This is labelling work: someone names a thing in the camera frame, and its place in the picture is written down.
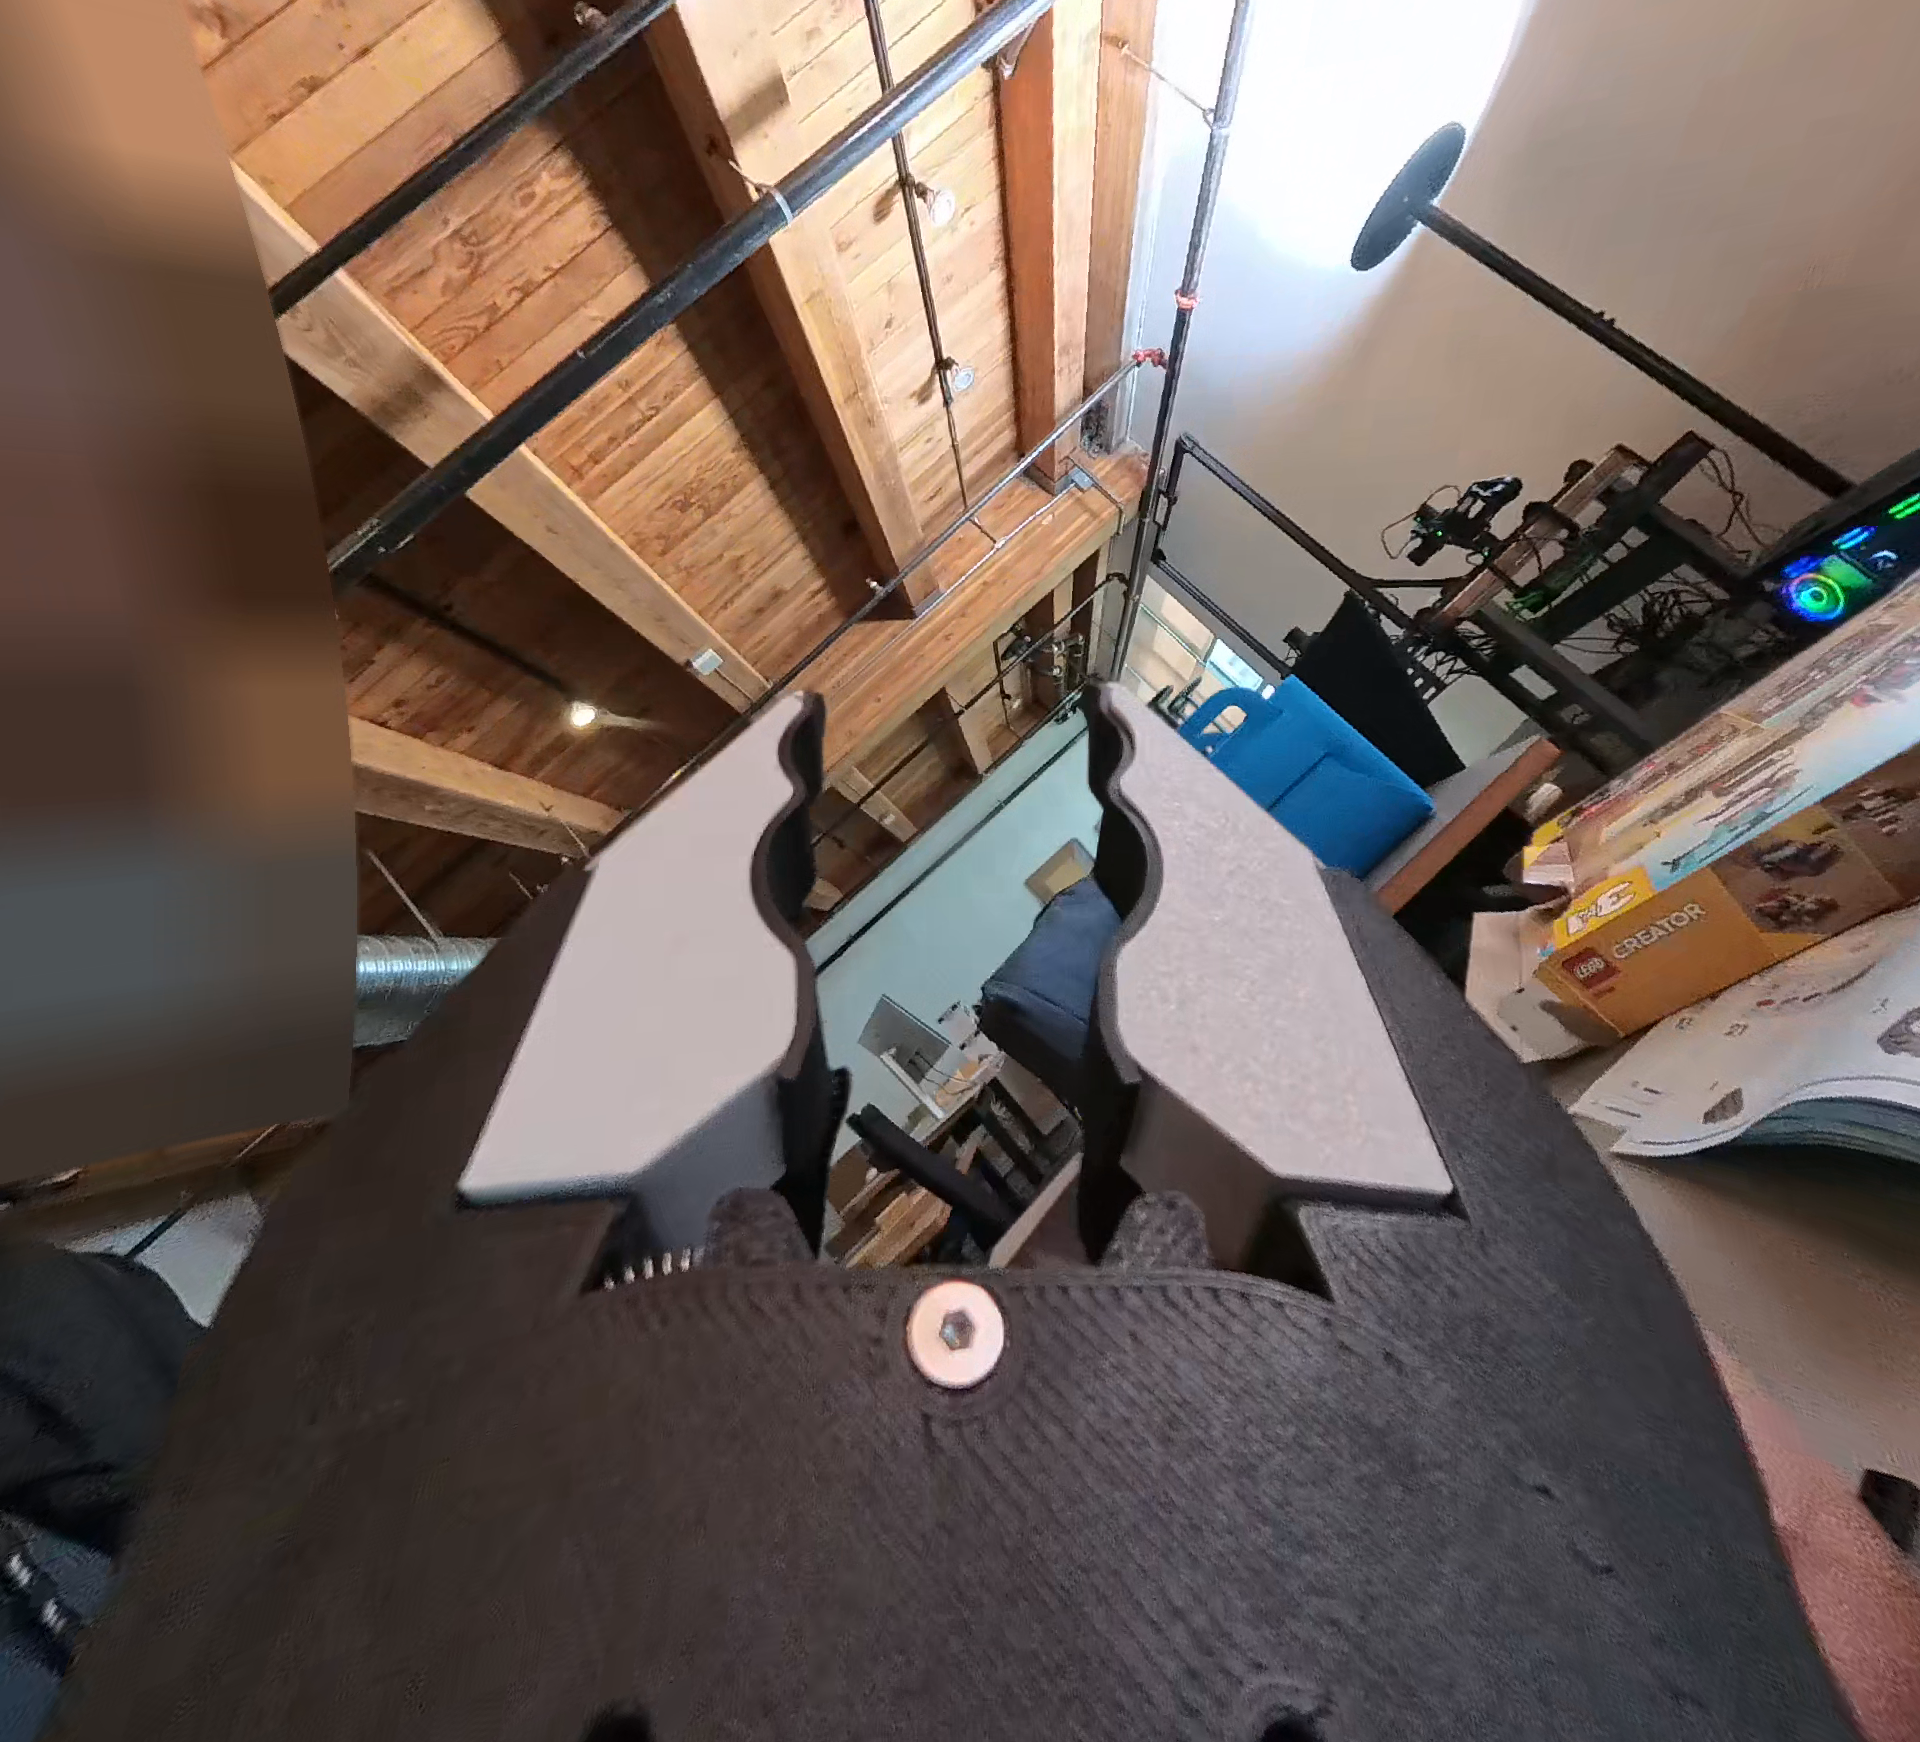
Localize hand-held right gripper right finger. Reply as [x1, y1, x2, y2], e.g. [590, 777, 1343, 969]
[1072, 680, 1460, 1276]

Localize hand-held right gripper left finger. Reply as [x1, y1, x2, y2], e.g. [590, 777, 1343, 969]
[454, 688, 851, 1257]

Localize dark blue backpack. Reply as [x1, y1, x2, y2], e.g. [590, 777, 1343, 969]
[983, 879, 1128, 1072]

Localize blue felt bag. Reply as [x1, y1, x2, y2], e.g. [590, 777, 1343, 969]
[1177, 677, 1439, 882]

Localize white computer monitor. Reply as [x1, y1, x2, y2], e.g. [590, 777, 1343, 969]
[863, 995, 970, 1100]

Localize grey table wooden edge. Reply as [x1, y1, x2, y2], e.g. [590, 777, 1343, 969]
[1373, 736, 1567, 917]

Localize black office chair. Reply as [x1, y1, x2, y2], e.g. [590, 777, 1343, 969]
[846, 1097, 1053, 1265]

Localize black fabric chair back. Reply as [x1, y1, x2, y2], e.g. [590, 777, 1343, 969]
[1291, 595, 1470, 792]

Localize printed cardboard toy box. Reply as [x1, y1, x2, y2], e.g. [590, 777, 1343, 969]
[1462, 602, 1920, 1070]

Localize open instruction booklet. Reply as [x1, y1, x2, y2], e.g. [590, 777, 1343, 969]
[1567, 939, 1920, 1166]

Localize black equipment workbench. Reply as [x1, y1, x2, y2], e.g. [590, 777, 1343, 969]
[1410, 428, 1772, 777]

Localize person's dark jacket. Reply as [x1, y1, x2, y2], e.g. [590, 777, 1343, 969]
[0, 1238, 205, 1742]

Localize computer with coloured lights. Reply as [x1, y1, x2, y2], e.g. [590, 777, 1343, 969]
[1754, 453, 1920, 643]

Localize black ceiling pipe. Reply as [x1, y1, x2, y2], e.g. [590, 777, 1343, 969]
[270, 0, 902, 321]
[326, 0, 1206, 582]

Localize thin metal pole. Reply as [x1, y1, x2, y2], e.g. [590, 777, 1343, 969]
[1117, 0, 1270, 664]

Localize black round base stand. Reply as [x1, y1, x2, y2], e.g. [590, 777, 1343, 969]
[1351, 123, 1861, 503]

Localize silver air duct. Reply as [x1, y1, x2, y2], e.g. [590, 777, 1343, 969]
[354, 935, 500, 1051]

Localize black camera rig green lights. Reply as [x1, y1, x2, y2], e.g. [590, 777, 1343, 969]
[1406, 474, 1525, 570]

